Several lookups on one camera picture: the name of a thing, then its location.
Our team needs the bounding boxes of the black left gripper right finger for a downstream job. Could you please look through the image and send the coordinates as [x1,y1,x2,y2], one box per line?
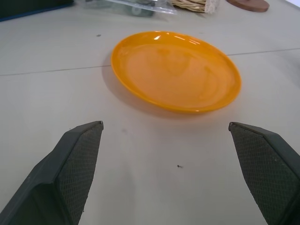
[228,121,300,225]

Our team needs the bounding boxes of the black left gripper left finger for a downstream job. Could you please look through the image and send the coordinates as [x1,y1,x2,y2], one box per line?
[0,120,104,225]

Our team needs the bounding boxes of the orange round plate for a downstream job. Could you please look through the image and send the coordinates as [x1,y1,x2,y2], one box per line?
[110,30,242,114]

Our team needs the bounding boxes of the round brown wooden board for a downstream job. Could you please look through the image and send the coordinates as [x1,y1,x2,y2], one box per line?
[226,0,270,13]

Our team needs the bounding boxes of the dark blue-edged tray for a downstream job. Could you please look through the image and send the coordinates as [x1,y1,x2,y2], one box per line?
[0,0,75,23]

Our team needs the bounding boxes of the clear plastic bag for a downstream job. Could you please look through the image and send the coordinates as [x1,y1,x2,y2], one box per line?
[82,0,178,19]

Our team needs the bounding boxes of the woven wicker basket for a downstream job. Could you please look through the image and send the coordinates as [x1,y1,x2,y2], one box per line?
[169,0,220,14]

